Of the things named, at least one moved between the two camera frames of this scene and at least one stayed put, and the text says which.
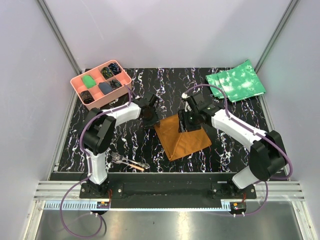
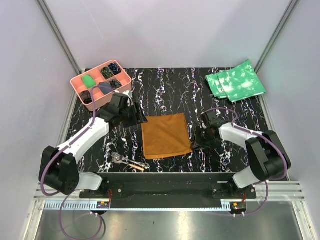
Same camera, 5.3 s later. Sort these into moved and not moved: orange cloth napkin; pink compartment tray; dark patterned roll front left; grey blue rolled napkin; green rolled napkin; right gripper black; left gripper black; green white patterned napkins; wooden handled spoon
Moved: orange cloth napkin; left gripper black; right gripper black
Not moved: green rolled napkin; dark patterned roll front left; wooden handled spoon; green white patterned napkins; pink compartment tray; grey blue rolled napkin
